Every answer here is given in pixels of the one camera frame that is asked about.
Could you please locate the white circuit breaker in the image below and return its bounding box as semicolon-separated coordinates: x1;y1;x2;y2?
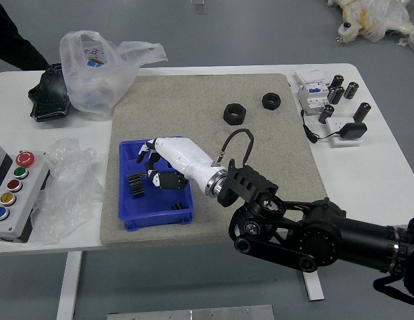
294;69;331;116

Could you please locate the white power socket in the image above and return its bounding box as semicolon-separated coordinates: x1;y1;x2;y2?
325;116;363;148

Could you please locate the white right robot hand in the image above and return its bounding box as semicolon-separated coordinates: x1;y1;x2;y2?
136;135;225;193

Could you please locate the grey metal plate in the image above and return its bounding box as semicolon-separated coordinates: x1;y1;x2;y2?
106;304;276;320

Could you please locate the black power adapter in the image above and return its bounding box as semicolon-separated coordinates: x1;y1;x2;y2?
338;122;368;140

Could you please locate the crumpled clear plastic wrap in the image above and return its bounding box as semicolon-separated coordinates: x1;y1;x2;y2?
29;138;104;246

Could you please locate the big black hex nut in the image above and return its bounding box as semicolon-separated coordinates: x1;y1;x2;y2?
222;103;247;126

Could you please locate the grey-brown mat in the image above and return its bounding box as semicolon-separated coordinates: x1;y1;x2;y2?
99;73;329;248

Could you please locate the black cylindrical capacitor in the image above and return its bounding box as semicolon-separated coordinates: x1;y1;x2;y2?
327;85;345;105
328;74;345;91
352;101;372;123
318;104;335;123
343;81;359;100

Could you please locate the blue plastic box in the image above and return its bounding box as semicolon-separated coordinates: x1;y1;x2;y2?
117;135;194;231

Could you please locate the black wrapped case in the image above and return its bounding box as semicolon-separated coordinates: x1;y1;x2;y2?
27;63;73;123

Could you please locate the white plastic bag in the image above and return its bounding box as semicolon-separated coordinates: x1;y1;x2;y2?
58;30;169;121

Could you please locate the metal floor plate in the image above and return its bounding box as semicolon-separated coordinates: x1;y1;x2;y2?
189;0;208;15

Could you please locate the big black gear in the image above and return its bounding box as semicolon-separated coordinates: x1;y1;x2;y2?
126;172;145;200

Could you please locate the black adapter cord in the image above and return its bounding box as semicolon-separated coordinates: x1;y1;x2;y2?
299;109;343;144

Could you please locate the plush toy in plastic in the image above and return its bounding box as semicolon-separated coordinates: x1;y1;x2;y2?
327;0;414;53

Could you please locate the small black hex nut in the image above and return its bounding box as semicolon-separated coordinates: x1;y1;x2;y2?
261;92;282;110

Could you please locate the grey push-button control box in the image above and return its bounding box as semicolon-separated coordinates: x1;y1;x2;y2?
0;144;51;243

